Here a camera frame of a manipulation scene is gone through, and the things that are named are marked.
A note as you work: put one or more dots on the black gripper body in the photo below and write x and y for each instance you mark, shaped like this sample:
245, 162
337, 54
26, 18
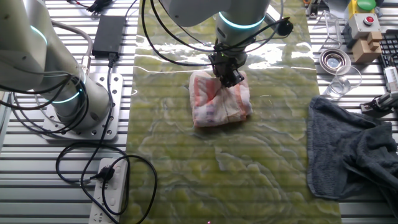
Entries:
227, 62

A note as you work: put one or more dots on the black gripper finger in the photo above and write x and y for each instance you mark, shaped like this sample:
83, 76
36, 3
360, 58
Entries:
237, 77
226, 80

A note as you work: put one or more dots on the white cloth with pink stripes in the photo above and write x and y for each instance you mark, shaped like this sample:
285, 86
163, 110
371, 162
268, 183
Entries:
217, 105

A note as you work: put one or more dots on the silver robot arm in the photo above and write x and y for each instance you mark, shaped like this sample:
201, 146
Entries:
31, 46

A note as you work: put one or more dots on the green marble pattern mat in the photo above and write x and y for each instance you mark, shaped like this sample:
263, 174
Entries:
217, 171

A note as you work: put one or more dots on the round steel bowl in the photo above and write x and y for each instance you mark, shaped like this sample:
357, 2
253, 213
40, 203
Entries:
334, 60

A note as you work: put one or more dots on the clear glass cup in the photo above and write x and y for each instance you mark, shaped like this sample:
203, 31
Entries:
342, 84

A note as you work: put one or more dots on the black power adapter brick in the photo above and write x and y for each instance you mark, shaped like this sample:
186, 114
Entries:
109, 35

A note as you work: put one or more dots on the dark grey towel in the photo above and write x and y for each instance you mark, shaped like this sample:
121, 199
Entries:
348, 146

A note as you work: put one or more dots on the wooden block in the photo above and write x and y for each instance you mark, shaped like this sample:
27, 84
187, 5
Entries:
367, 51

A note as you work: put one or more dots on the grey box with red button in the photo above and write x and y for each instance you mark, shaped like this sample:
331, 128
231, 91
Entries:
360, 26

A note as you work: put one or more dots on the yellow box with green button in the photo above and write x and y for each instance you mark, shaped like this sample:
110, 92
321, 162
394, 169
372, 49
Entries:
366, 3

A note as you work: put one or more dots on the black keyboard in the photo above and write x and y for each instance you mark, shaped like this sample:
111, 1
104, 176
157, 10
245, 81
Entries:
390, 46

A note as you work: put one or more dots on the white power strip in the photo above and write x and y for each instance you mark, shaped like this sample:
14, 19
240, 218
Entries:
115, 193

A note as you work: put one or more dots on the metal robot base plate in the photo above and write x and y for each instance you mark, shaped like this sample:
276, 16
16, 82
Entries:
115, 93

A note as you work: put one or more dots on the small grey camera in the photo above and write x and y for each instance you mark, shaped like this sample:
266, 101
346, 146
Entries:
387, 99

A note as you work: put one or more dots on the silver ribbed camera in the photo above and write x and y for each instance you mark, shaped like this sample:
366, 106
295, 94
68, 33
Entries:
391, 77

